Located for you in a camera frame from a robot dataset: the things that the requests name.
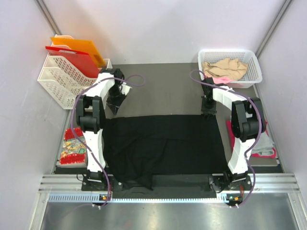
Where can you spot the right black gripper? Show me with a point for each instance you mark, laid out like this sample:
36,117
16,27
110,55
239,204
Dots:
205,111

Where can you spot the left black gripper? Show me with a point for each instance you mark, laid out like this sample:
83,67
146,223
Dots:
114,105

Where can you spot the black t-shirt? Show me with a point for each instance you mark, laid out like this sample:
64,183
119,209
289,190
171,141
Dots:
137,148

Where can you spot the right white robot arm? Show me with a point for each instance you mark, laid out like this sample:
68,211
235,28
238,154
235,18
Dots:
247,125

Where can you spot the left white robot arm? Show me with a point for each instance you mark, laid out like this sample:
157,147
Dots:
107,91

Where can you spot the pink t-shirt in basket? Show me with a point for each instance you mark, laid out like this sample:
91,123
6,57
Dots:
221,80

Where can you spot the beige t-shirt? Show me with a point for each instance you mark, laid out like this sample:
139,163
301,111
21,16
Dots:
234,69

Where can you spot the red folder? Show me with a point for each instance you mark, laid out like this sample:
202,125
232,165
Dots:
81,60

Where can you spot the white plastic laundry basket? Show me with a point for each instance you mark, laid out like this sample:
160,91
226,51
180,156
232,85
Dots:
253,75

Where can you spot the white perforated file organizer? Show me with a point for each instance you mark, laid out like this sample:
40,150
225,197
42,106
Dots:
62,80

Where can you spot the orange folder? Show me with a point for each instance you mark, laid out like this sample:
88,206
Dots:
86,46

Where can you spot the folded grey t-shirt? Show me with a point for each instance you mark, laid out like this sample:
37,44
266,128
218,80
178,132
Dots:
264,146

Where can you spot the red children's book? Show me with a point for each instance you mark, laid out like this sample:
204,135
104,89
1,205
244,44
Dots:
73,153

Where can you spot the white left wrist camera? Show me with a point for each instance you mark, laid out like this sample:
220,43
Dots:
125,89

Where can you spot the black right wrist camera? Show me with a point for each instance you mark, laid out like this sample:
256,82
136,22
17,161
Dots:
207,84

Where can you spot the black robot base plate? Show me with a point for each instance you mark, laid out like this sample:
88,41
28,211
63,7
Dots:
219,183

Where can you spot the aluminium frame rail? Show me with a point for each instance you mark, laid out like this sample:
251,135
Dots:
264,182

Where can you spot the white slotted cable duct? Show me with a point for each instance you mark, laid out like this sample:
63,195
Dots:
100,198

